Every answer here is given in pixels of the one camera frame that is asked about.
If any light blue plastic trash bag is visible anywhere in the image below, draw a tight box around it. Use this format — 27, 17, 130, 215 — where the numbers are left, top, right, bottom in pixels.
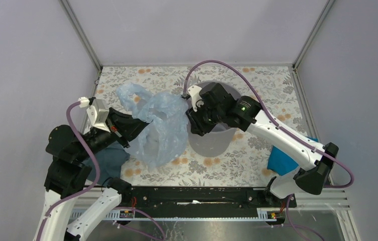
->
116, 83, 188, 169

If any slotted cable duct rail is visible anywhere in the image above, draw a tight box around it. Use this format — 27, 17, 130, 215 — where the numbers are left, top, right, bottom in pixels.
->
72, 208, 279, 221

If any grey-blue cloth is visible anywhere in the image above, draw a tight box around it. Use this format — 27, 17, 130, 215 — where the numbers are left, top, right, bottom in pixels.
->
95, 142, 130, 185

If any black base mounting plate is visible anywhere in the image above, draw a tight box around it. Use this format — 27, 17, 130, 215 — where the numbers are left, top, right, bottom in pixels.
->
118, 186, 297, 213

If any floral patterned table mat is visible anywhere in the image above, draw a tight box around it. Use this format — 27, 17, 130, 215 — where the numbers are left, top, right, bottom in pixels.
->
96, 65, 307, 187

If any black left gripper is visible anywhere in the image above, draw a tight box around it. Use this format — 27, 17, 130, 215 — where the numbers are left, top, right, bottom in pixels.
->
77, 105, 154, 160

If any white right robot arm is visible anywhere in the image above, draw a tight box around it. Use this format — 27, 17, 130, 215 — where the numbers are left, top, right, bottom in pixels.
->
186, 82, 338, 207

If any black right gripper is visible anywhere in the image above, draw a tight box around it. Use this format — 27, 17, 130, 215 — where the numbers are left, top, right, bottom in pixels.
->
185, 99, 224, 137

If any bright blue cloth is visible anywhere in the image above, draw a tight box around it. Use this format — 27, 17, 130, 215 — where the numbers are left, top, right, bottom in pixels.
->
267, 146, 312, 176

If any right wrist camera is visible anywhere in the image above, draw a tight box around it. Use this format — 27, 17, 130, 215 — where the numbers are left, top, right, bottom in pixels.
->
182, 85, 204, 112

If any grey plastic trash bin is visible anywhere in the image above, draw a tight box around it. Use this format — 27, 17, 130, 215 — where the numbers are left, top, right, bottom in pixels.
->
188, 81, 241, 157

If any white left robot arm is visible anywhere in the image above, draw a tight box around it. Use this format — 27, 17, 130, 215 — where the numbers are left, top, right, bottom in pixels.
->
34, 103, 148, 240

